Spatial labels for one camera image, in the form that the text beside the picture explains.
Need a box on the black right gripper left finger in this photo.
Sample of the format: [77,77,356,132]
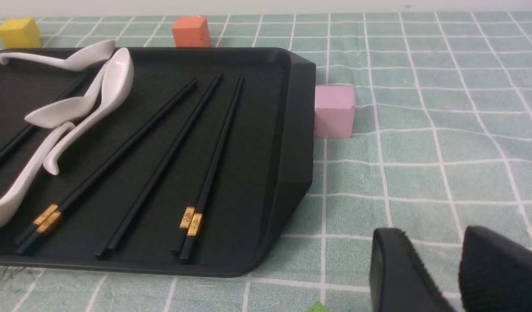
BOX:
[369,228,454,312]

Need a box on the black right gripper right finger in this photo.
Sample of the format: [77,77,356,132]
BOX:
[458,226,532,312]

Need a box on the green block corner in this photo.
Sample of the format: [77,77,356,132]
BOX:
[306,301,330,312]

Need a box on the green checked tablecloth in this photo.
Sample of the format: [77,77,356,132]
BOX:
[0,12,532,312]

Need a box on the pink cube block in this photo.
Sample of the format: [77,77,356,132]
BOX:
[314,85,355,139]

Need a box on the black chopstick far right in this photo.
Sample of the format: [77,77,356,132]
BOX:
[178,75,244,264]

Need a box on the black chopstick right inner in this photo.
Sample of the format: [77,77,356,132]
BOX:
[171,75,243,260]

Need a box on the black plastic tray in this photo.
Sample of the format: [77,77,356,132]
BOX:
[0,47,316,278]

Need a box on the plain black chopstick pair right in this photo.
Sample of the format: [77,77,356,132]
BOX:
[106,75,224,252]

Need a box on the plain black chopstick pair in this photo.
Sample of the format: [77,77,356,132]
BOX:
[95,75,221,259]
[106,75,224,252]

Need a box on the plain black chopstick pair left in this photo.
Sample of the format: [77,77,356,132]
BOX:
[95,75,221,259]

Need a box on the black chopstick centre-right outer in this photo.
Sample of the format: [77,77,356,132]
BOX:
[14,78,196,247]

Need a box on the black chopstick centre-right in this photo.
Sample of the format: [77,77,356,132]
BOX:
[16,80,199,255]
[14,78,196,247]

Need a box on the orange cube block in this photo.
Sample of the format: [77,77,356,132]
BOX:
[172,16,212,48]

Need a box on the white spoon upright middle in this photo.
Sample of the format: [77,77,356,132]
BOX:
[42,47,135,176]

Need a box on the black chopstick centre-right inner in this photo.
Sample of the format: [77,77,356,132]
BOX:
[16,80,199,255]

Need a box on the white spoon top horizontal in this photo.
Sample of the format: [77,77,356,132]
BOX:
[0,39,116,72]

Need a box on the white spoon centre overlapping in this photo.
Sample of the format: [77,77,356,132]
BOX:
[24,61,110,128]

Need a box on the white spoon bottom front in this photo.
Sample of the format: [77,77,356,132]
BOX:
[0,122,75,228]

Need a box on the black chopstick centre-left inner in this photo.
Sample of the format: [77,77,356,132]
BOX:
[0,74,88,163]

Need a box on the black chopstick centre-left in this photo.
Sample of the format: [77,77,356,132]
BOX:
[0,71,91,155]
[0,74,88,163]

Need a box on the black chopstick centre-left outer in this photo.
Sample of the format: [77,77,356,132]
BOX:
[0,71,91,155]

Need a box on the yellow cube block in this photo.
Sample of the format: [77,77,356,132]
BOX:
[0,18,42,48]

